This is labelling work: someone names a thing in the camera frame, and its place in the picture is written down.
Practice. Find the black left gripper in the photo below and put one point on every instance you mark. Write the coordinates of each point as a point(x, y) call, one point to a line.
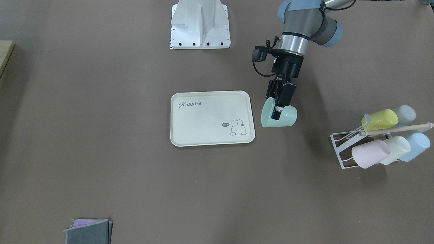
point(290, 65)

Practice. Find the green cup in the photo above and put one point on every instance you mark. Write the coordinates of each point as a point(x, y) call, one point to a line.
point(288, 115)

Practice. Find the cream rabbit tray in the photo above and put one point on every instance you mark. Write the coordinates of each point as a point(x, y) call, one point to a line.
point(211, 118)

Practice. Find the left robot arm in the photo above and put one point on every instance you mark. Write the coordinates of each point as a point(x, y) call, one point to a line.
point(304, 21)

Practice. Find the pink cup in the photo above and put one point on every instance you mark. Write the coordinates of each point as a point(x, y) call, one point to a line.
point(370, 153)

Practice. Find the yellow cup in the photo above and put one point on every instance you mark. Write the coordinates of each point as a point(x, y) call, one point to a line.
point(383, 119)

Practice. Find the pale blue-white cup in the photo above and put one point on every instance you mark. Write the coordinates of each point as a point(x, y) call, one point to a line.
point(405, 114)

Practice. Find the cream white cup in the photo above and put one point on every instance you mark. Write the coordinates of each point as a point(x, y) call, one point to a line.
point(398, 146)

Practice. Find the light blue cup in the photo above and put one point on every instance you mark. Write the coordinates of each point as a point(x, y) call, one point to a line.
point(419, 142)

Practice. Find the grey folded cloth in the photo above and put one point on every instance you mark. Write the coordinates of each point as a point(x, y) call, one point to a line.
point(89, 231)

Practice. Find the wooden cutting board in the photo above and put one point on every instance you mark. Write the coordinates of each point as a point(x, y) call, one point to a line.
point(6, 48)

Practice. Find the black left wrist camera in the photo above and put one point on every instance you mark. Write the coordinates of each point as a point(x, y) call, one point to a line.
point(260, 52)

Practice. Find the white wire cup rack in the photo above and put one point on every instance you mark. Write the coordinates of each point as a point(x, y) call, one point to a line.
point(343, 142)

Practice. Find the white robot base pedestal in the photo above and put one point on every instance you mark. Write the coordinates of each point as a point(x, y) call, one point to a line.
point(200, 24)

